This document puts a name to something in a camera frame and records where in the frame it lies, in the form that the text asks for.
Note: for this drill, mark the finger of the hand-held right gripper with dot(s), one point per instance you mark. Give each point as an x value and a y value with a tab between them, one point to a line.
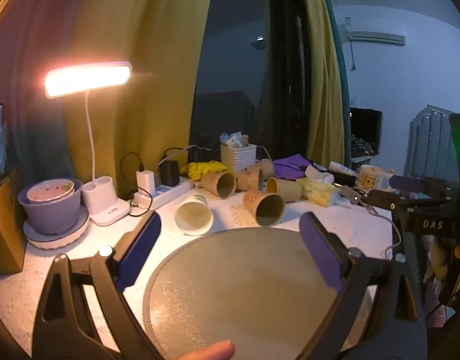
413	183
387	198

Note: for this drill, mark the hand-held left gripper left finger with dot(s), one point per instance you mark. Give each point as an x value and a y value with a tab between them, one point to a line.
140	251

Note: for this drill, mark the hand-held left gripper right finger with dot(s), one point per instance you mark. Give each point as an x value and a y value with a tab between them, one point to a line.
323	255

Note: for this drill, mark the brown paper cup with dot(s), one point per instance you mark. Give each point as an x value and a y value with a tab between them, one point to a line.
218	184
266	168
262	207
286	188
249	179

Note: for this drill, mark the white paper cup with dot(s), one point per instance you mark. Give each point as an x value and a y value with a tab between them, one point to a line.
194	213

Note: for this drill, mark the person's left hand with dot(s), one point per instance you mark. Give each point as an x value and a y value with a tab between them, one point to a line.
211	352

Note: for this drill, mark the white mug yellow print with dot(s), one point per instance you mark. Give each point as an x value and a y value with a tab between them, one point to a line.
372	179

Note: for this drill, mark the small brown device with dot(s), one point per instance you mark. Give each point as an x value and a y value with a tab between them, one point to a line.
351	194

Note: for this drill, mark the white radiator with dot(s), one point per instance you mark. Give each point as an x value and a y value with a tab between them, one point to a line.
428	146

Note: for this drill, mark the white plug adapter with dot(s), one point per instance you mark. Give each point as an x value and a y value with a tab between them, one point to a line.
143	198

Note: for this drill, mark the white tube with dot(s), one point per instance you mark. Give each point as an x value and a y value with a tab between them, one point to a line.
342	168

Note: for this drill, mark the yellow tissue pack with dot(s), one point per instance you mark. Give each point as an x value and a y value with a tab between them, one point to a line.
318	191

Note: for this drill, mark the white power strip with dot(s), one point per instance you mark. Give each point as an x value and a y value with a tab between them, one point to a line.
173	191

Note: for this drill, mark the white charger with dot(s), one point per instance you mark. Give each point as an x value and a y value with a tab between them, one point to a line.
145	180

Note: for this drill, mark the black monitor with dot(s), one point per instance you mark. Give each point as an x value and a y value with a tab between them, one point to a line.
366	129

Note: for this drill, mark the white round plate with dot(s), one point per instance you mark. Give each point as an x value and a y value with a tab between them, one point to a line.
57	239

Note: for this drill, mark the black charger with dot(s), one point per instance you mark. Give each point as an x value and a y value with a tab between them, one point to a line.
170	173

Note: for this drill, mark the grey round tray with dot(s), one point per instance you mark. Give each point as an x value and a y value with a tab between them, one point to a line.
245	288

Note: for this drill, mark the purple bowl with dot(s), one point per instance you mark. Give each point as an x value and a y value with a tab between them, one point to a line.
53	213

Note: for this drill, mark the purple cloth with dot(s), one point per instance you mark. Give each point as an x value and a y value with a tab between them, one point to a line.
289	165

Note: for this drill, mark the yellow cloth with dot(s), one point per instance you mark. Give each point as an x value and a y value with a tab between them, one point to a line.
205	168

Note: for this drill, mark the pink bowl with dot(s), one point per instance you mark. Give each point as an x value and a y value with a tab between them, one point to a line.
50	191

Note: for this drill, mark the white woven basket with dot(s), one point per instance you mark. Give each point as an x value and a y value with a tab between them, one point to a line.
238	157

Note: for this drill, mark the cardboard box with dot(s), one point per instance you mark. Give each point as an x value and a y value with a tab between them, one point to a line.
5	228

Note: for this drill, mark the yellow curtain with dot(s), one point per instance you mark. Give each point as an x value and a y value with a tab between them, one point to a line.
323	63
147	82

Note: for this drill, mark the white air conditioner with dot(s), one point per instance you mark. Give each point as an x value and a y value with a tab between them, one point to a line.
376	38

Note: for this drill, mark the white desk lamp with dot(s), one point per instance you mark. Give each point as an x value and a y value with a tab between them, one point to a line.
88	79

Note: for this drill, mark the dark glass window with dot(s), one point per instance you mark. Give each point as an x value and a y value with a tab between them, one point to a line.
252	63

